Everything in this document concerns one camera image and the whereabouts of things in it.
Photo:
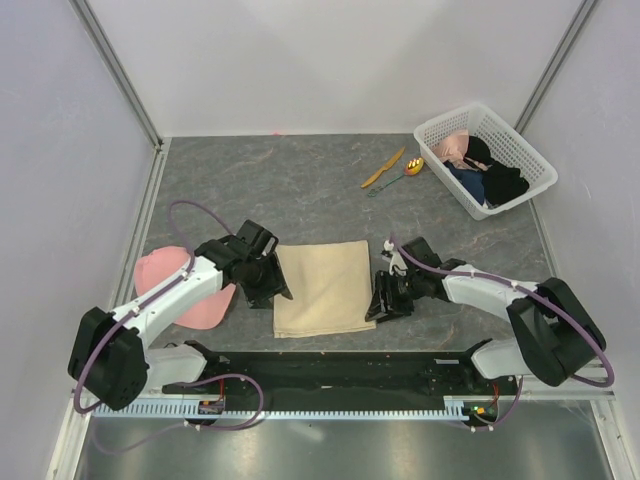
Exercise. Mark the black clothes in basket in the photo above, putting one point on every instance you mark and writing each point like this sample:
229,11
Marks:
502,183

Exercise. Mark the colourful spoon green handle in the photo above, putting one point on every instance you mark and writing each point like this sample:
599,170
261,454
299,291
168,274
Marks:
412,168

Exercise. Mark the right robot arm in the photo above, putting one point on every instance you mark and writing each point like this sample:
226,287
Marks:
554,337

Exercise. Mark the right aluminium frame post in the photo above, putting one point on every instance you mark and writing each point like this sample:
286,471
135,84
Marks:
555,63

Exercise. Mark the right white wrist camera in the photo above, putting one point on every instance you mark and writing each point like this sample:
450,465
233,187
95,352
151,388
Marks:
396,263

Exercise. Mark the yellow plastic knife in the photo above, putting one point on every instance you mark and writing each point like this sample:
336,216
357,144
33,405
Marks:
384,168

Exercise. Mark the white plastic basket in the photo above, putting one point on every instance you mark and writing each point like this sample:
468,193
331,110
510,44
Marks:
505,144

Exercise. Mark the white slotted cable duct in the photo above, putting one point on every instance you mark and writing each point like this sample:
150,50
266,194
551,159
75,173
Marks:
200,409

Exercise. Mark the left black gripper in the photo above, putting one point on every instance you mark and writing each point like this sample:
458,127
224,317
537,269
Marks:
275,283

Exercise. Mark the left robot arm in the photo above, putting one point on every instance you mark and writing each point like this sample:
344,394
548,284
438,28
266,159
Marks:
135,325

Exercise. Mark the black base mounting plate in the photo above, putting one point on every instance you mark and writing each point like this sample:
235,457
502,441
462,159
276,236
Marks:
432,373

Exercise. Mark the pink cloth in basket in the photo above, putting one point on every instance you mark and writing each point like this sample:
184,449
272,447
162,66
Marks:
453,148

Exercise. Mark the aluminium front rail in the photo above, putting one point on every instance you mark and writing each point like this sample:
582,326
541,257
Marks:
118,381

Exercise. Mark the pink baseball cap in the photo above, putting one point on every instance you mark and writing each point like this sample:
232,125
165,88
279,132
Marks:
154,268

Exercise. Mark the left aluminium frame post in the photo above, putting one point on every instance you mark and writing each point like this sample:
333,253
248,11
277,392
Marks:
98,36

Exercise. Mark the navy cloth in basket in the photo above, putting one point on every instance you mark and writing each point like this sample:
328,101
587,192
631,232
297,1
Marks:
472,181

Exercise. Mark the aluminium frame post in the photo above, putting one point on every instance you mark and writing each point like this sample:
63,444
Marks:
98,36
555,63

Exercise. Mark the beige cloth napkin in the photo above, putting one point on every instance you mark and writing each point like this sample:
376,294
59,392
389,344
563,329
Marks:
331,290

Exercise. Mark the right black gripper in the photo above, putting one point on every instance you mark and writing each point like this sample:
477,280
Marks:
386,309

